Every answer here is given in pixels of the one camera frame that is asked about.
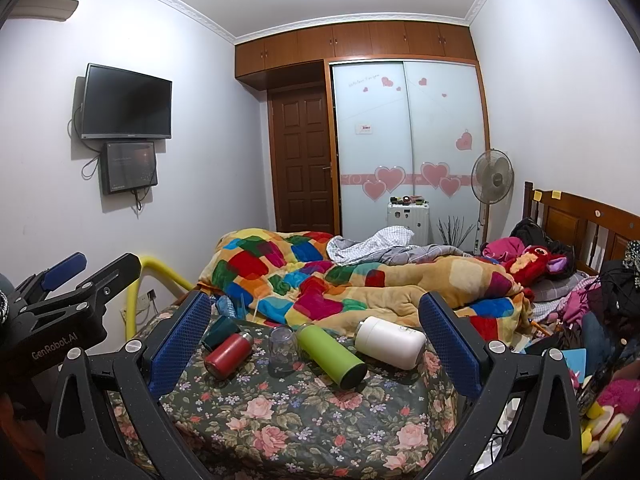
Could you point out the small wall monitor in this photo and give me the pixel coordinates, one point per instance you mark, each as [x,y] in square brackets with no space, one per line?
[127,166]

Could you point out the air conditioner unit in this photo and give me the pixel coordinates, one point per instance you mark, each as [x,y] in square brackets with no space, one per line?
[49,10]

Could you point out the clear glass cup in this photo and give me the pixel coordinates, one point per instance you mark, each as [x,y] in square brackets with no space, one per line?
[282,351]

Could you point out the standing electric fan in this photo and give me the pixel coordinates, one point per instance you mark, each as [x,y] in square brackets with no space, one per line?
[492,178]

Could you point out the grey white checked sheet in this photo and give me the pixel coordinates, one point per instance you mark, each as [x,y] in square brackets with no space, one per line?
[391,246]

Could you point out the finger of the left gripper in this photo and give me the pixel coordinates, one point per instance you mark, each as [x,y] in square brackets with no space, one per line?
[107,272]
[62,270]

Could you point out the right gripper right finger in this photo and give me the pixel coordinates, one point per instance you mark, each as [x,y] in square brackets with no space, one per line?
[519,419]

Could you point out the sliding wardrobe with hearts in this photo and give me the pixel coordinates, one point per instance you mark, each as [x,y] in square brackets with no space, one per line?
[408,132]

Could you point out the wall mounted television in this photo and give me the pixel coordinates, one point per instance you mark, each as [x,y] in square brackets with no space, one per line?
[122,104]

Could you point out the red thermos cup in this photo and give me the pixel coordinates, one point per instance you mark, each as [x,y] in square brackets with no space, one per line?
[229,355]

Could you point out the dark teal faceted cup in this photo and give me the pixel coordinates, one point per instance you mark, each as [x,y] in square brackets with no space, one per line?
[218,332]

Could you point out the green thermos cup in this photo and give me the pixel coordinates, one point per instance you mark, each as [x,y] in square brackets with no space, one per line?
[341,365]

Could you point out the brown wooden door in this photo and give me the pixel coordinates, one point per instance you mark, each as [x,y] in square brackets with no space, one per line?
[300,154]

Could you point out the wooden headboard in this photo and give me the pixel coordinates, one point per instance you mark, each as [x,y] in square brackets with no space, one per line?
[596,231]

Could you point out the white small appliance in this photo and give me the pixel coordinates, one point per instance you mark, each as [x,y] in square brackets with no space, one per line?
[415,217]

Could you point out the overhead wooden cabinets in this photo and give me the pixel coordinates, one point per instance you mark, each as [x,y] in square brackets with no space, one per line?
[297,57]

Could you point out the red plush toy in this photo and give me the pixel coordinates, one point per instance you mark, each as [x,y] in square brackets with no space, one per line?
[534,264]

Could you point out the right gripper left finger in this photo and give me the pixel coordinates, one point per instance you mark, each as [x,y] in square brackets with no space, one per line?
[84,440]

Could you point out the floral green bedspread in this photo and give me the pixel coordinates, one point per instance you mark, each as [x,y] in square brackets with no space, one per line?
[257,425]

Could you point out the colourful patchwork blanket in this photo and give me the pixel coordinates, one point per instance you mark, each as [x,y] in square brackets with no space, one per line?
[288,278]

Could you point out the white thermos cup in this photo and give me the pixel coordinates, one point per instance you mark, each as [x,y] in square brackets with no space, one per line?
[390,343]

